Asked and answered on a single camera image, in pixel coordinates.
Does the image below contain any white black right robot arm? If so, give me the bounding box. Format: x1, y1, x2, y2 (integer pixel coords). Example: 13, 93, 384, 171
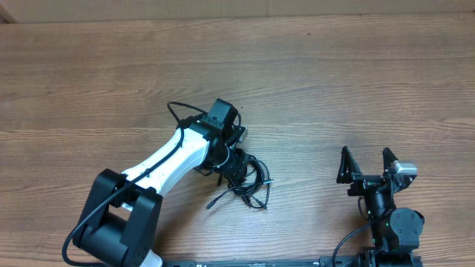
331, 146, 425, 266

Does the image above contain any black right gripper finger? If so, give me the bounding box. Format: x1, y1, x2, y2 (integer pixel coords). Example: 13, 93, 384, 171
382, 147, 399, 173
336, 146, 362, 184

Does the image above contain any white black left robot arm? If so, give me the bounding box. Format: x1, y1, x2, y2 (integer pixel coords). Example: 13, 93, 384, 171
62, 99, 249, 267

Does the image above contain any black cable bundle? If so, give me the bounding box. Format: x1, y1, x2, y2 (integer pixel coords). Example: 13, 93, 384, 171
194, 154, 275, 211

